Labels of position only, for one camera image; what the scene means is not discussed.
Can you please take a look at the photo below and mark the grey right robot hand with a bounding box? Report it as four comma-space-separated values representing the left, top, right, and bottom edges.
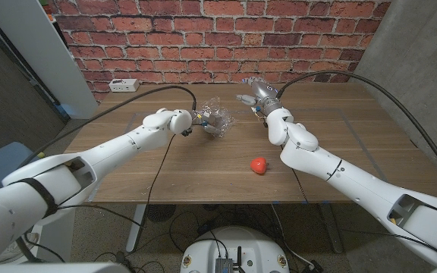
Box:
235, 77, 283, 117

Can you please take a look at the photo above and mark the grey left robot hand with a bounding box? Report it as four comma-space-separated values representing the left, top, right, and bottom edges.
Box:
190, 108, 223, 137

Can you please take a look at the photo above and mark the clear plastic wrap sheet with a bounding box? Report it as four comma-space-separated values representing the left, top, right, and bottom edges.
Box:
196, 96, 237, 140

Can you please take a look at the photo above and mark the red cap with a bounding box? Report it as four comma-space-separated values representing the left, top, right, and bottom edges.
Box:
250, 157, 269, 176

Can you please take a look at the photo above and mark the brick print backdrop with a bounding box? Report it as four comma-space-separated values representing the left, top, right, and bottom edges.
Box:
47, 0, 392, 103

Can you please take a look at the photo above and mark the white power strip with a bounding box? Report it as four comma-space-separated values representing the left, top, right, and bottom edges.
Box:
108, 78, 140, 93

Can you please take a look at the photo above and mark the black round floor fan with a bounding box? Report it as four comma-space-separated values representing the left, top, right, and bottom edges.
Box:
145, 204, 177, 224

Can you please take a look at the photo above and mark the white table leg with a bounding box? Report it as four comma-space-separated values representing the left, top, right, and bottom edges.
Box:
126, 204, 147, 253

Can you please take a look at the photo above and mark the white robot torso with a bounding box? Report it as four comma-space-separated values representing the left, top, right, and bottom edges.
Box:
180, 226, 290, 273

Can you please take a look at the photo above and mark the grey table leg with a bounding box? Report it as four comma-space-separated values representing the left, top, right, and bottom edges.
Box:
319, 202, 344, 254

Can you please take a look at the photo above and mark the white robot chest panel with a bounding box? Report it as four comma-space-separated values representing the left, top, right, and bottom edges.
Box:
0, 261, 131, 273

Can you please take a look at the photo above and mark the grey sneaker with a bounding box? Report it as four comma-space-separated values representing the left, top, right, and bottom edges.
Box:
0, 242, 32, 265

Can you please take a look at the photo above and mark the thin black left wrist cable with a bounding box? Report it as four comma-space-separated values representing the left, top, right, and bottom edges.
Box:
57, 133, 177, 253

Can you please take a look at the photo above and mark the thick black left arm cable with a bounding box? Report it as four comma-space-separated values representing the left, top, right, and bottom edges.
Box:
15, 85, 198, 263

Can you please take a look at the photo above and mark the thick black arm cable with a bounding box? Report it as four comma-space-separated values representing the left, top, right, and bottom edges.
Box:
275, 70, 437, 189
15, 85, 198, 263

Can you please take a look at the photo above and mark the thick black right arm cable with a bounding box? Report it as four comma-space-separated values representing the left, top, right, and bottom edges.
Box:
275, 70, 437, 189

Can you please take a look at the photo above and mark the white wall panel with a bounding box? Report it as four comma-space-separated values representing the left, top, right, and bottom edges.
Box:
0, 0, 99, 120

